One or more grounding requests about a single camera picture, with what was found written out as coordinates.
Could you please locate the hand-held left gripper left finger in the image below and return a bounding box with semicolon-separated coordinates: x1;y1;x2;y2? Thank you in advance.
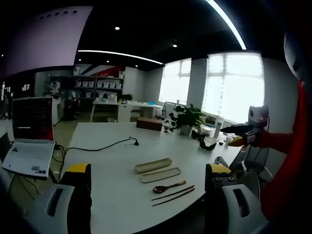
29;163;93;234

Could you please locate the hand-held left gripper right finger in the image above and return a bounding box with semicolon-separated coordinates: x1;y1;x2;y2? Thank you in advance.
204;163;269;234

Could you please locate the brown wooden spoon utensil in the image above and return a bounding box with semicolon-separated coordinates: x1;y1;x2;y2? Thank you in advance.
153;180;187;194

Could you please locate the beige cutlery case lid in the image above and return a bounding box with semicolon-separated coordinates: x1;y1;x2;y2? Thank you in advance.
140;167;182;184

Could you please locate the beige cutlery case base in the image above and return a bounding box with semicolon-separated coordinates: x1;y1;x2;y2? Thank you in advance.
134;157;173;175

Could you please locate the tall white carton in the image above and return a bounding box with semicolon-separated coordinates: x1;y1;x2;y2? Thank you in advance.
214;117;225;140

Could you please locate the grey office chair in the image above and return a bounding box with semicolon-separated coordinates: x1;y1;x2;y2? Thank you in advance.
231;143;273;182

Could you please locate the white VR controller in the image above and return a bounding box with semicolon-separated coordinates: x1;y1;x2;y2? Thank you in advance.
214;155;229;168

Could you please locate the black white VR headset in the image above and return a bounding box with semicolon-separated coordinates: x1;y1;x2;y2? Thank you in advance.
199;139;217;153

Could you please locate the window with white blinds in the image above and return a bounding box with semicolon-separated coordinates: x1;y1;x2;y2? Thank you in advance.
201;52;266;124
157;58;193;106

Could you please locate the green potted plant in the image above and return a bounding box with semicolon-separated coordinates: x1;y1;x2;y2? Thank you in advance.
162;103;208;136

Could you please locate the person's red top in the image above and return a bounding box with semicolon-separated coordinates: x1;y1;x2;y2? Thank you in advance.
260;79;310;221

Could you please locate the white laptop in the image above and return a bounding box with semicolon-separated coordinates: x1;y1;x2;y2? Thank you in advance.
1;96;57;181

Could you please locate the white worn device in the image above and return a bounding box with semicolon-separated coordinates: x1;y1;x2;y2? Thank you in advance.
283;31;304;80

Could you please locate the brown cardboard box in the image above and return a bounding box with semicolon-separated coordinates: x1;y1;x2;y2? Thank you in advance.
136;117;163;132

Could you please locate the long ceiling light strip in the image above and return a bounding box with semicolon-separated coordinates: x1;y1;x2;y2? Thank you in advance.
77;49;163;65
211;0;247;51

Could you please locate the metal shelving unit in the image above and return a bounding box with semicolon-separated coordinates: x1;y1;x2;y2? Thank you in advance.
48;72;125;101

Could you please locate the white background desk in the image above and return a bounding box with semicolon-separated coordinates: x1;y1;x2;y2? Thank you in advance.
90;99;163;123

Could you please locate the row of white storage bins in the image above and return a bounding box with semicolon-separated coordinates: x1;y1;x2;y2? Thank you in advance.
75;81;123;89

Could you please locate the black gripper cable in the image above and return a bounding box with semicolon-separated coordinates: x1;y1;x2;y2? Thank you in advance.
265;113;272;134

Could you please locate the black laptop cable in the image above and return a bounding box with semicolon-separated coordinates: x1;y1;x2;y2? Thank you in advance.
50;143;67;173

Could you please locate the black power cable with plug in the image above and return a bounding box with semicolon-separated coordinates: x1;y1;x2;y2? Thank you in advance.
65;137;140;152

